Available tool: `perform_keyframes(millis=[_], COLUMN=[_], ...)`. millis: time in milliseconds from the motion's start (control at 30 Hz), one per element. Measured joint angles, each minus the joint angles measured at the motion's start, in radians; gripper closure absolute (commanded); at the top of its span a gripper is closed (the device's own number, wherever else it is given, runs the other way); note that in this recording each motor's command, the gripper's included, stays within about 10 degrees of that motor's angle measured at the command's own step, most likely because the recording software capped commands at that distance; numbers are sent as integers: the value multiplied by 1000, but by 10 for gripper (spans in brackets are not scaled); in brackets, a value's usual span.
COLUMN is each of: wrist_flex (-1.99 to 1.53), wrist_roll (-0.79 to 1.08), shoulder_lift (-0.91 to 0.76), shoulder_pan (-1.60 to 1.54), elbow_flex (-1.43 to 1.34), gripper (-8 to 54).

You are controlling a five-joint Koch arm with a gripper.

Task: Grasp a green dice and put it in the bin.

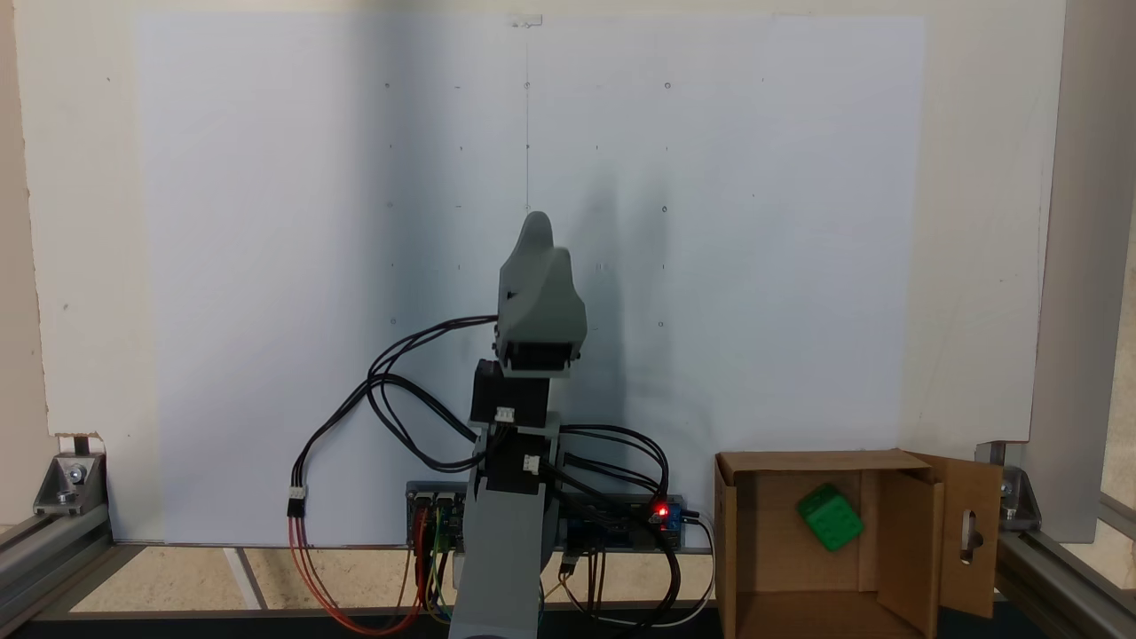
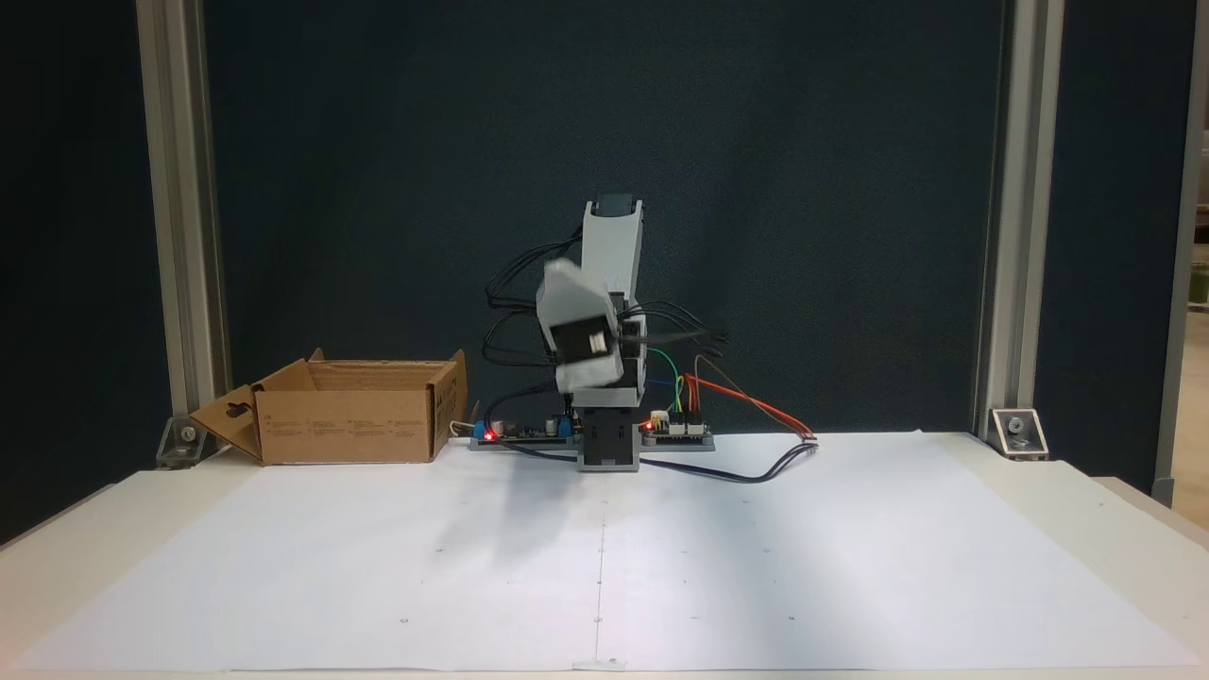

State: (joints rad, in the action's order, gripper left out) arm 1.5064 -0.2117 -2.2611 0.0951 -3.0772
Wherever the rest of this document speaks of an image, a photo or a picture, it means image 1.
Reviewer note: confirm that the metal corner bracket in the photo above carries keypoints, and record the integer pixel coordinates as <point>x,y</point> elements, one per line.
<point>69,484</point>
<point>1019,501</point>

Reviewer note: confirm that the brown cardboard box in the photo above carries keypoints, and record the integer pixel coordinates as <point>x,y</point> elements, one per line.
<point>772,568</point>

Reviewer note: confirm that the white paper sheet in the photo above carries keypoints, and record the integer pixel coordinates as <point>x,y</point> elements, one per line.
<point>266,266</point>

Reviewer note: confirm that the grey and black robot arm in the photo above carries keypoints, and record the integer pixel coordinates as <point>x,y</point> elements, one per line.
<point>501,559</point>

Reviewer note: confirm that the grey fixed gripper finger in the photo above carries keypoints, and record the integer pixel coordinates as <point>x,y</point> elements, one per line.
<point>550,297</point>

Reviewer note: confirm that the circuit board with blue terminal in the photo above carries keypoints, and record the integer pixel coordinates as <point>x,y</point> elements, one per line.
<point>621,528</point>

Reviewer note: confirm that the clear tape piece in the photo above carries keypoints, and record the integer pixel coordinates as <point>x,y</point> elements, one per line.
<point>525,20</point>

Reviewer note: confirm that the aluminium frame rail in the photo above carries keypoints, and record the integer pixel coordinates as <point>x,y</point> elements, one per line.
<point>1065,577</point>
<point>49,559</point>

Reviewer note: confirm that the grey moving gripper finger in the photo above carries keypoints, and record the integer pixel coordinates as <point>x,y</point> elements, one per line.
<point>535,235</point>

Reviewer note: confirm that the green dice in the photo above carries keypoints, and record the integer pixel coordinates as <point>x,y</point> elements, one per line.
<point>830,517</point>

